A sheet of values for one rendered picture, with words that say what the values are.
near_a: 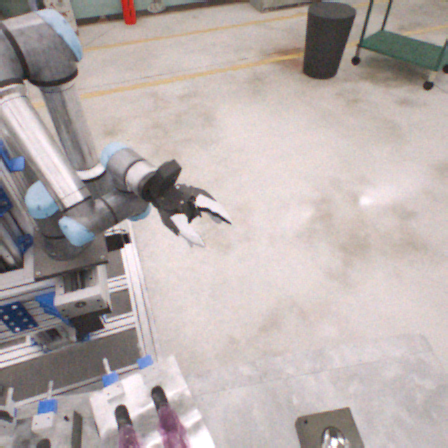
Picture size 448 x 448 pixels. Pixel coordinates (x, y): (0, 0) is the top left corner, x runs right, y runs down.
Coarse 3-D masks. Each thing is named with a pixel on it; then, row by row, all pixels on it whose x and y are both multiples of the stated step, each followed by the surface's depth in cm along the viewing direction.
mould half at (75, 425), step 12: (72, 408) 102; (24, 420) 100; (60, 420) 100; (72, 420) 100; (24, 432) 98; (48, 432) 98; (60, 432) 98; (72, 432) 99; (0, 444) 96; (12, 444) 96; (24, 444) 96; (36, 444) 96; (60, 444) 96; (72, 444) 98
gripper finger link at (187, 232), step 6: (174, 216) 72; (180, 216) 71; (174, 222) 71; (180, 222) 71; (186, 222) 70; (180, 228) 70; (186, 228) 70; (192, 228) 69; (186, 234) 69; (192, 234) 69; (198, 234) 68; (186, 240) 74; (192, 240) 69; (198, 240) 68; (192, 246) 73; (204, 246) 68
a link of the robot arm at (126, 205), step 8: (112, 192) 88; (120, 192) 87; (128, 192) 86; (112, 200) 87; (120, 200) 87; (128, 200) 88; (136, 200) 89; (112, 208) 86; (120, 208) 87; (128, 208) 88; (136, 208) 90; (144, 208) 92; (120, 216) 88; (128, 216) 90; (136, 216) 93; (144, 216) 94
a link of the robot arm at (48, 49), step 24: (0, 24) 76; (24, 24) 77; (48, 24) 79; (24, 48) 77; (48, 48) 80; (72, 48) 83; (24, 72) 79; (48, 72) 83; (72, 72) 87; (48, 96) 89; (72, 96) 91; (72, 120) 94; (72, 144) 99; (96, 168) 107; (96, 192) 111
